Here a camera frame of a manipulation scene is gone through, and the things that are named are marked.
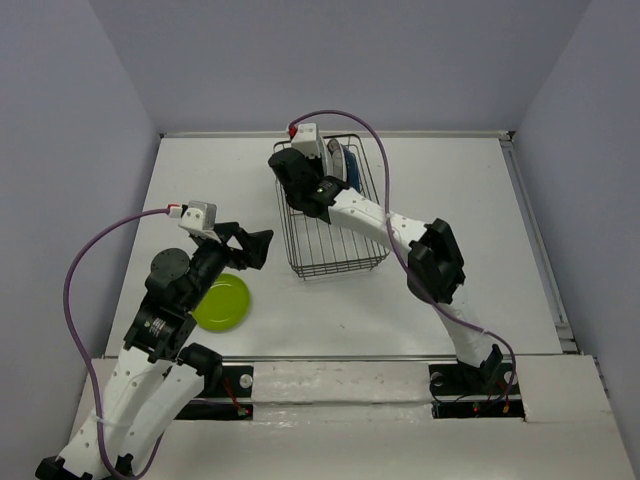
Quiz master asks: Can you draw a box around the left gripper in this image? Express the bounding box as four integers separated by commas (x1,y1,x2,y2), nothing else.
185,220,275,310

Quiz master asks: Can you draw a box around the red and teal plate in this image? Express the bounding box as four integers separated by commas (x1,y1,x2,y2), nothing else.
320,142,333,176

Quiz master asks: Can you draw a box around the white plate teal lettered rim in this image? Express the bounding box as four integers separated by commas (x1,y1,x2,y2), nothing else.
326,138,348,181

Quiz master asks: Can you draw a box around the dark blue plate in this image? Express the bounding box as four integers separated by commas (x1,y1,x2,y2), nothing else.
344,149,361,192

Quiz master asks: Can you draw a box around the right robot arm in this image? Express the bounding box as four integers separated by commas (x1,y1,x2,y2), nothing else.
268,147,503,392

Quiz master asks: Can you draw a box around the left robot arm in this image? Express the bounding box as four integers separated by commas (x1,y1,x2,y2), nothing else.
35,222,274,479

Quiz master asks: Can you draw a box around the lime green plate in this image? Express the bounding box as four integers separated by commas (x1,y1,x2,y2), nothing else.
193,273,251,333

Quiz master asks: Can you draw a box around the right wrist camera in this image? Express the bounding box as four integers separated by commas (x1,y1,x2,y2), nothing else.
288,123,322,158

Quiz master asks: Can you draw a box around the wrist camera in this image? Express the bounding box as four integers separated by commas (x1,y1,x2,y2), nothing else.
288,123,322,158
179,200,217,238

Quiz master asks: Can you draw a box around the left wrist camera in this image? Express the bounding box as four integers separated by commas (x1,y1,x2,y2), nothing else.
179,200,217,238

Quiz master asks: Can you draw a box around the wire dish rack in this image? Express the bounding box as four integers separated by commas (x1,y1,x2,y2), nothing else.
275,133,389,280

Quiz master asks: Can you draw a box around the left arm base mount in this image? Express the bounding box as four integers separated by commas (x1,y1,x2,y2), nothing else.
176,364,254,421

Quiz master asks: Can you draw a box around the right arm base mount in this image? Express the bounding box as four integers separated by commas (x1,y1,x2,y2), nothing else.
428,361,525,420

